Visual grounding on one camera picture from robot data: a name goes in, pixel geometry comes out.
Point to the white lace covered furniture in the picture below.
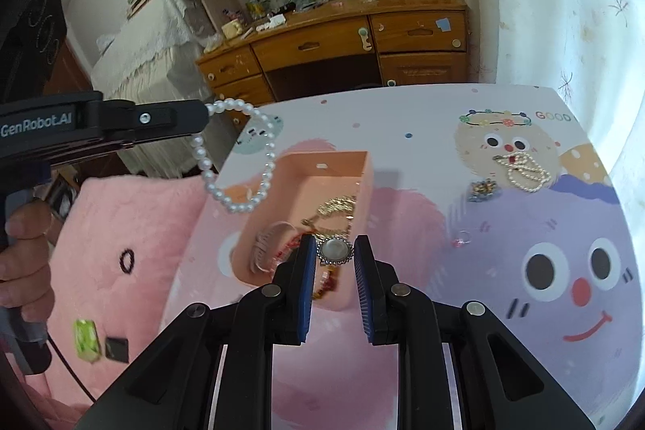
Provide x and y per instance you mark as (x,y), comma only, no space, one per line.
(153,59)

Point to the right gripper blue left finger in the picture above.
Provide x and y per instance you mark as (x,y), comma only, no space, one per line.
(305,270)

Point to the cartoon printed tablecloth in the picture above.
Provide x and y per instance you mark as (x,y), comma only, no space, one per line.
(556,266)

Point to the left hand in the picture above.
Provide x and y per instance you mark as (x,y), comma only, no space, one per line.
(25,269)

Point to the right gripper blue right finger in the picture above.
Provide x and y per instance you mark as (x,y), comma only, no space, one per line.
(365,274)

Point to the blue gold flower brooch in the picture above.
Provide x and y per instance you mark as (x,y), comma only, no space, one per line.
(483,190)

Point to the silver ring pink gem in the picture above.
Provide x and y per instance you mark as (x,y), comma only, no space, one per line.
(461,239)

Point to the round pearl gold brooch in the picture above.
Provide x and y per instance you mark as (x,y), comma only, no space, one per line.
(334,250)

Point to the pink plastic organizer box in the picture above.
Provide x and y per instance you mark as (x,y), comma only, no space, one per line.
(321,193)

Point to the pink plush cushion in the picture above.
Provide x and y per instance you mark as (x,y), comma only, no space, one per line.
(114,264)

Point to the wooden desk with drawers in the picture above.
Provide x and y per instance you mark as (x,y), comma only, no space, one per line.
(344,45)

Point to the green packet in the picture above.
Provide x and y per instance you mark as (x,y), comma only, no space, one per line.
(86,342)

